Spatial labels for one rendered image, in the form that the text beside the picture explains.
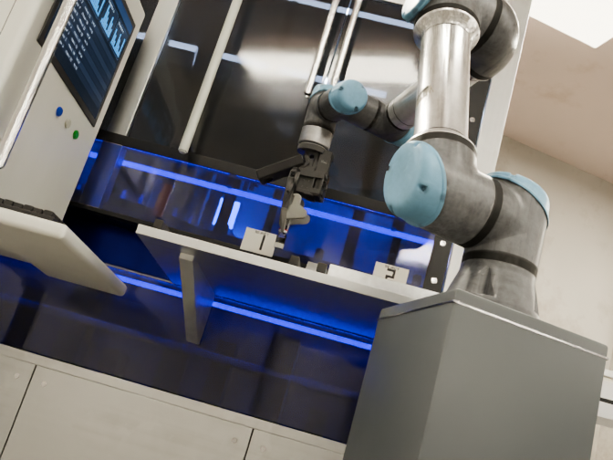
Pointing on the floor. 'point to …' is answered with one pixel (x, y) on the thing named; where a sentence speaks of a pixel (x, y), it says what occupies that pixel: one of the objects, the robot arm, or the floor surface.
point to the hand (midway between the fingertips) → (281, 226)
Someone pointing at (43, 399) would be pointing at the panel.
